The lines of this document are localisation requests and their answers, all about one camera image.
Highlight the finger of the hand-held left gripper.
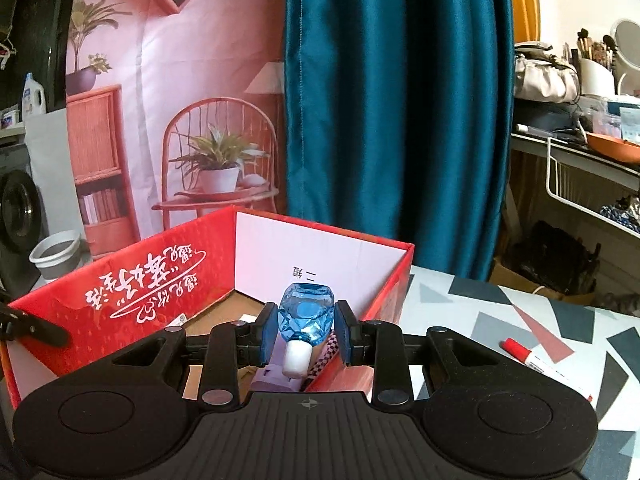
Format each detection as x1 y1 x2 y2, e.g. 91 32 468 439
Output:
0 302 70 348

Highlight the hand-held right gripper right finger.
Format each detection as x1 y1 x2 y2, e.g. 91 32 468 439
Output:
334 300 501 408

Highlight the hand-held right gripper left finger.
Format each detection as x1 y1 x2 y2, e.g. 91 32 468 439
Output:
111 302 278 408

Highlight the clear blue bottle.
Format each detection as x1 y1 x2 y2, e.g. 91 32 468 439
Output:
277 282 337 377

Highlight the red cardboard box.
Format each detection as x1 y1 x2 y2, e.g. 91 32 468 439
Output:
0 205 416 411

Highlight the checkered item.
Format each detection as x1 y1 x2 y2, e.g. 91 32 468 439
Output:
305 330 338 392

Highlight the purple plastic item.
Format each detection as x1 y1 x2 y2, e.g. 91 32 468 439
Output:
250 330 321 393

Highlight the white bucket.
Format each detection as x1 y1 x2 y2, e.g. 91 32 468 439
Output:
29 230 83 281

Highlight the washing machine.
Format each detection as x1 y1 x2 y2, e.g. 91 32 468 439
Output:
0 140 51 291

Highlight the red marker pen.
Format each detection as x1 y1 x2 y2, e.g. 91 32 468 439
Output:
500 337 594 403

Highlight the brown cardboard box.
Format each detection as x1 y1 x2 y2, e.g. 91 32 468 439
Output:
490 255 596 303

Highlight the geometric patterned tablecloth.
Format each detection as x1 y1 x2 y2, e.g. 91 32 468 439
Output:
397 265 640 480

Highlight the black bag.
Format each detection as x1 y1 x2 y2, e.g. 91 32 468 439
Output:
520 220 601 296

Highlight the blue curtain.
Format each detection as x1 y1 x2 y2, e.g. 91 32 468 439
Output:
282 0 516 281

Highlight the white detergent bottle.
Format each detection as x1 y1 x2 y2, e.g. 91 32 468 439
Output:
22 72 48 121

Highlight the blue patterned cloth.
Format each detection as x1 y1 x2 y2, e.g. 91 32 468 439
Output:
597 197 640 233

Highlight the beige bag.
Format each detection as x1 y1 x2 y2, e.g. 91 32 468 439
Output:
514 50 581 103

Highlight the orange bowl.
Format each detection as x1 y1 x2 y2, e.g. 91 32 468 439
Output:
586 131 640 163

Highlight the white brush holder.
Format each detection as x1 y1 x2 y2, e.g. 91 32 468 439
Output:
577 57 616 97

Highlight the round white mirror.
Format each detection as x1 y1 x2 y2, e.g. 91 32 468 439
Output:
611 19 640 96

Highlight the white wire basket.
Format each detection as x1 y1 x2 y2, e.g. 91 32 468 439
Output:
546 137 640 238

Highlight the wall poster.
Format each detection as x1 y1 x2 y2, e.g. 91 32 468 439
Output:
65 0 288 261

